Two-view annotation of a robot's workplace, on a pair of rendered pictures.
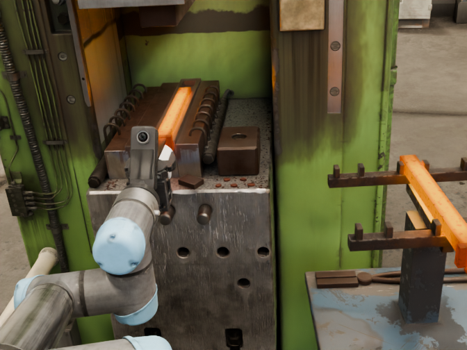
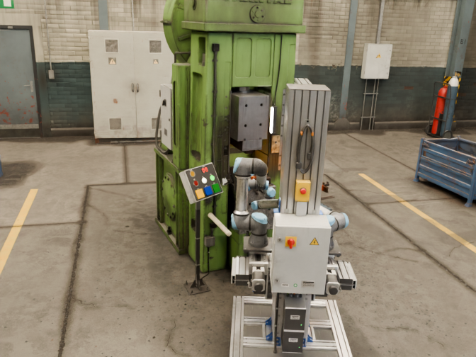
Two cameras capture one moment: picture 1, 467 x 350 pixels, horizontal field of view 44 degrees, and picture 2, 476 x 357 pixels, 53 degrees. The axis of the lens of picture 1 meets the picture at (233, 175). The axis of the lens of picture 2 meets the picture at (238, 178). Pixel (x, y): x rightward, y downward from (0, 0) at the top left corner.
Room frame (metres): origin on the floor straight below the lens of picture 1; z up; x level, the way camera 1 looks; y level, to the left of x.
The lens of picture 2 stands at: (-2.42, 2.47, 2.43)
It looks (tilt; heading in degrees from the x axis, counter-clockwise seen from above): 19 degrees down; 328
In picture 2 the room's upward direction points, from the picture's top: 2 degrees clockwise
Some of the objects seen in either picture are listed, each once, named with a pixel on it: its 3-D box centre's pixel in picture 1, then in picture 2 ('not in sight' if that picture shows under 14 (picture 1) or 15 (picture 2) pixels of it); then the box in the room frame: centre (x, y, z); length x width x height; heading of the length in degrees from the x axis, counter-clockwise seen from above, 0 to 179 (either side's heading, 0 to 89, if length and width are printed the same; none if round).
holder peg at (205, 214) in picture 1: (203, 214); not in sight; (1.00, 0.06, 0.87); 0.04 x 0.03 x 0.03; 174
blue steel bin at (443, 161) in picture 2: not in sight; (463, 168); (1.66, -4.04, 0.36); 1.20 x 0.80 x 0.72; 168
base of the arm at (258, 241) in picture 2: not in sight; (258, 236); (0.23, 0.64, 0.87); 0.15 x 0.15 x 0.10
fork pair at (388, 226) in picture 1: (360, 197); not in sight; (0.86, -0.21, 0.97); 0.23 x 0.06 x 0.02; 179
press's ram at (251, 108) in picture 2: not in sight; (247, 113); (1.30, 0.10, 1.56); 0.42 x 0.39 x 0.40; 174
